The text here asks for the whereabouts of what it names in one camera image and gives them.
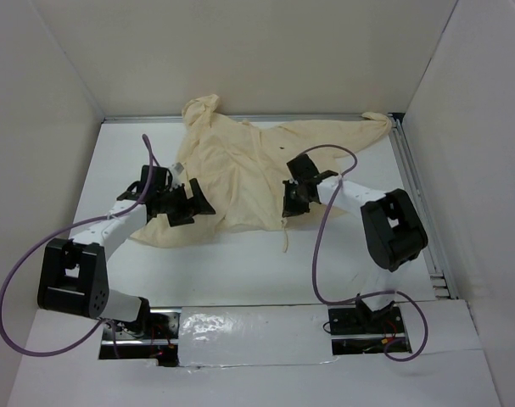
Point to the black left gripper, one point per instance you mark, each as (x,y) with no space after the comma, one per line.
(191,207)

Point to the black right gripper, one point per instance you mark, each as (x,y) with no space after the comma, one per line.
(289,208)

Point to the cream yellow jacket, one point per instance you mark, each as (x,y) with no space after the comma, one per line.
(241,168)

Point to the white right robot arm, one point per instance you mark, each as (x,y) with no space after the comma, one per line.
(393,231)

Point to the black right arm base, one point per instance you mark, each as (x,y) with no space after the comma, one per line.
(355,329)

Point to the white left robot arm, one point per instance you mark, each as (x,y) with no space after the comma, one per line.
(74,277)

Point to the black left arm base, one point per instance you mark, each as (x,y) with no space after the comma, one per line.
(157,341)

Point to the white taped front board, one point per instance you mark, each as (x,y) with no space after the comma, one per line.
(220,337)

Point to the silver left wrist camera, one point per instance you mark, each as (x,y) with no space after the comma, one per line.
(177,168)

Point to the aluminium frame rail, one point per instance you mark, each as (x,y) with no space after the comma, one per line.
(440,275)

